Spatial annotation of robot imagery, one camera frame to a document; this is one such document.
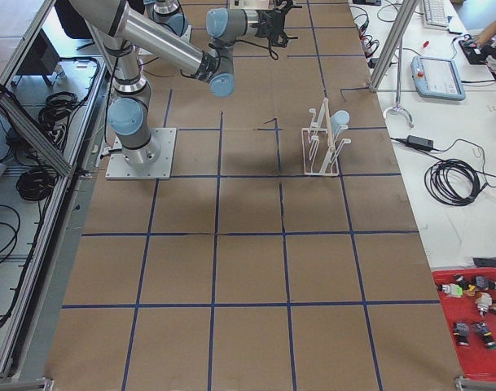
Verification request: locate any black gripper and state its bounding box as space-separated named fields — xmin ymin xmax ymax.
xmin=256 ymin=9 xmax=287 ymax=46

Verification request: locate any light blue plastic cup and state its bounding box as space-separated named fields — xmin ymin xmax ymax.
xmin=330 ymin=110 xmax=350 ymax=134

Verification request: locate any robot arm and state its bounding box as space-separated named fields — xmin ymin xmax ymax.
xmin=143 ymin=0 xmax=191 ymax=38
xmin=71 ymin=1 xmax=294 ymax=165

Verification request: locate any wooden rack dowel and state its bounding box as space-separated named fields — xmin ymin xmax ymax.
xmin=322 ymin=98 xmax=336 ymax=152

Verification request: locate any white keyboard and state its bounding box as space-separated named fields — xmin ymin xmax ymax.
xmin=420 ymin=0 xmax=449 ymax=30

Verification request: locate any blue teach pendant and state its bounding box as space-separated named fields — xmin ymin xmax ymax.
xmin=410 ymin=55 xmax=466 ymax=101

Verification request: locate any black power adapter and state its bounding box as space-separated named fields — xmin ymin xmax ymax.
xmin=406 ymin=135 xmax=434 ymax=152

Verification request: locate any red parts tray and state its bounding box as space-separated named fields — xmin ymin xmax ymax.
xmin=432 ymin=268 xmax=496 ymax=381

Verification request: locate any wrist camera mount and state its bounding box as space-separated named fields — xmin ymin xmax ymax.
xmin=273 ymin=0 xmax=301 ymax=14

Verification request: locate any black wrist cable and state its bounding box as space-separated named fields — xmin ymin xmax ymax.
xmin=230 ymin=34 xmax=281 ymax=61

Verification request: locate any aluminium frame post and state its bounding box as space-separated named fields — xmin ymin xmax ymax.
xmin=369 ymin=0 xmax=418 ymax=92

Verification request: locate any white wire cup rack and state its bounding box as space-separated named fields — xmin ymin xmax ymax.
xmin=301 ymin=101 xmax=351 ymax=177

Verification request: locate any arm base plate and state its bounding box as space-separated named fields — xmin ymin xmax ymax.
xmin=105 ymin=128 xmax=177 ymax=180

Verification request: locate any coiled black cable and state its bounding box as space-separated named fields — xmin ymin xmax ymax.
xmin=424 ymin=158 xmax=483 ymax=205

